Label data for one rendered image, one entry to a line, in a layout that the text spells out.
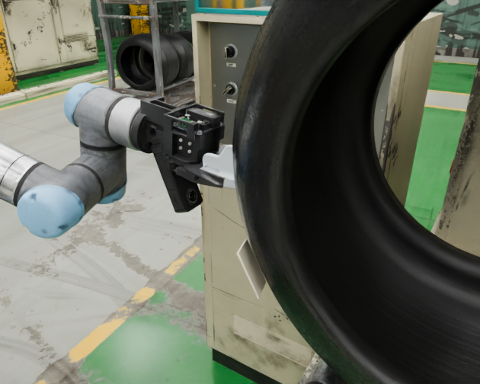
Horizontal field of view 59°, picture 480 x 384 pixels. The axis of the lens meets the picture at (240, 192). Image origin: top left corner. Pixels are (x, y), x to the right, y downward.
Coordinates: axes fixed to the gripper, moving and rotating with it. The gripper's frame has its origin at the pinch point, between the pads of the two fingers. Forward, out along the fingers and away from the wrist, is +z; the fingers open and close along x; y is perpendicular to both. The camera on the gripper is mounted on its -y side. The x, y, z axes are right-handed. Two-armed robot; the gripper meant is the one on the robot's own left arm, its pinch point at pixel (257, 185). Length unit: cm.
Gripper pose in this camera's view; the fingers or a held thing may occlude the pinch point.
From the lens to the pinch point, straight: 57.6
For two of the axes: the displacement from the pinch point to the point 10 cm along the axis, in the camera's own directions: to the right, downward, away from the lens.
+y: 1.0, -8.6, -5.1
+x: 5.4, -3.8, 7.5
